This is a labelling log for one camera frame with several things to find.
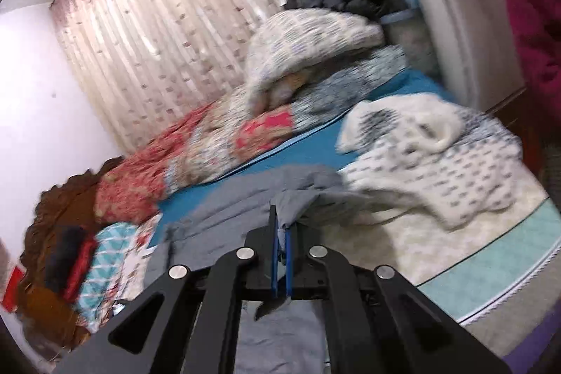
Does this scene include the light blue basin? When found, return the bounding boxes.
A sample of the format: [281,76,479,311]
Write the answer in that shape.
[379,8,424,26]

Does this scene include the purple floor mat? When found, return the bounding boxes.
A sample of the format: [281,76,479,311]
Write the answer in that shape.
[500,313,561,374]

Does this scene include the carved wooden headboard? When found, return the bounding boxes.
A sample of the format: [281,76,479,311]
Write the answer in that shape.
[18,157,128,357]

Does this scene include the beige leaf-print curtain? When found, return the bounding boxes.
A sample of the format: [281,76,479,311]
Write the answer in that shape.
[48,0,316,160]

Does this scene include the navy folded cloth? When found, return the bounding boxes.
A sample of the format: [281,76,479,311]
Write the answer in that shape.
[44,225,88,296]

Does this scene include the white cabinet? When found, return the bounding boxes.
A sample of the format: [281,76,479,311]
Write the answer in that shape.
[392,0,527,112]

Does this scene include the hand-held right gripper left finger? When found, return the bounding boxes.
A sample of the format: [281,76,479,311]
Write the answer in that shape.
[53,203,281,374]

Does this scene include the white dotted fleece sweater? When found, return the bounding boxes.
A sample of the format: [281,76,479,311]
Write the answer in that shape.
[335,91,524,230]

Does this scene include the red box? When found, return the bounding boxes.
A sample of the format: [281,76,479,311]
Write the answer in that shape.
[0,266,25,313]

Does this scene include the cream checked comforter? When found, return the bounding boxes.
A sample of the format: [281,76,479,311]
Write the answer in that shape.
[243,8,386,116]

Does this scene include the teal wave-pattern pillow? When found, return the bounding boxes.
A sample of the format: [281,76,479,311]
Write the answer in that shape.
[76,223,141,333]

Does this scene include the red folded cloth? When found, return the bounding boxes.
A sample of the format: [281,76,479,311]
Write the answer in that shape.
[61,236,99,302]

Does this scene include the grey puffer jacket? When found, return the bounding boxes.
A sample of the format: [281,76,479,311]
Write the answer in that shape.
[147,165,351,374]

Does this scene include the red floral patchwork quilt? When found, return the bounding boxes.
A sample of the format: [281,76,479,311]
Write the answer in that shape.
[94,45,410,226]

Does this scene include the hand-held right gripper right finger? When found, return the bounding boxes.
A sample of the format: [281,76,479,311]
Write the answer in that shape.
[283,220,513,374]

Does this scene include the white floral pillow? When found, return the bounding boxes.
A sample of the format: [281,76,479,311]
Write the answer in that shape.
[114,214,165,313]

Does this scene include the maroon cloth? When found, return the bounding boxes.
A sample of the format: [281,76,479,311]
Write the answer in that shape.
[500,0,561,121]

